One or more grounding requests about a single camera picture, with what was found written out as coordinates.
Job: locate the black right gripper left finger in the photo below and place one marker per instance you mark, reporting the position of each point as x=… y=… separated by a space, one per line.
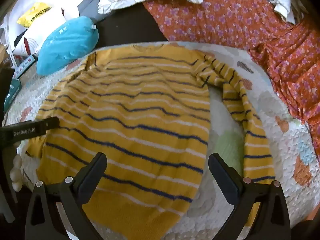
x=43 y=220

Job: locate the white quilted heart blanket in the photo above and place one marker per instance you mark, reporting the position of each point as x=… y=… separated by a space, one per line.
x=289 y=142

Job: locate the grey plastic case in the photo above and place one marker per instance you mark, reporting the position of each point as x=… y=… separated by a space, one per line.
x=89 y=8

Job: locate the white yellow plastic bag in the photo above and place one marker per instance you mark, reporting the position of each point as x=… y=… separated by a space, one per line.
x=60 y=12

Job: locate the orange floral bed sheet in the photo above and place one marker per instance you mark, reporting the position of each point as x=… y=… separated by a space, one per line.
x=288 y=53

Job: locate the teal blue soft pouch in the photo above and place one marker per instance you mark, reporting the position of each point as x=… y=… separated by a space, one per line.
x=69 y=42

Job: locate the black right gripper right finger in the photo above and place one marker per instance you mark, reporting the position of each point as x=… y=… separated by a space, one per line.
x=272 y=218

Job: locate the yellow striped knit sweater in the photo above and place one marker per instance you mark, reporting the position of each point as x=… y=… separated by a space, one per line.
x=147 y=109

